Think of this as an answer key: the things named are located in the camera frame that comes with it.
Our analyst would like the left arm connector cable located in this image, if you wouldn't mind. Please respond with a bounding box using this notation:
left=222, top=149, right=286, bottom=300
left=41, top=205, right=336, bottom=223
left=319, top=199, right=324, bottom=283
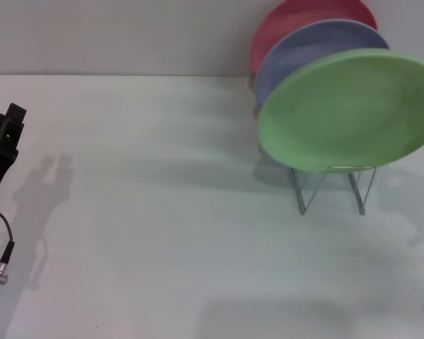
left=0, top=209, right=17, bottom=285

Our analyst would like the red round plate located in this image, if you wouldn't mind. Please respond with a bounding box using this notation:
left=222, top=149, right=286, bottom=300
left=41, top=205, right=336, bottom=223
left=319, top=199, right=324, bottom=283
left=249, top=0, right=378, bottom=77

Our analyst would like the green round plate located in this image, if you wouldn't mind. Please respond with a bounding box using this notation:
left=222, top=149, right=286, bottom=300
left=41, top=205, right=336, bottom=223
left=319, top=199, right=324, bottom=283
left=257, top=48, right=424, bottom=174

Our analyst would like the metal wire plate rack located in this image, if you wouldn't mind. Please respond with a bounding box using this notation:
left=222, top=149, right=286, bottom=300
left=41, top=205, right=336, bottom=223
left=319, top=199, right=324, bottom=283
left=291, top=164, right=377, bottom=216

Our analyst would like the purple round plate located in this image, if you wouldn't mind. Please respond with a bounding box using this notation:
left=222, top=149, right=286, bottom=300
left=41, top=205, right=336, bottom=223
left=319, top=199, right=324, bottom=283
left=254, top=19, right=390, bottom=107

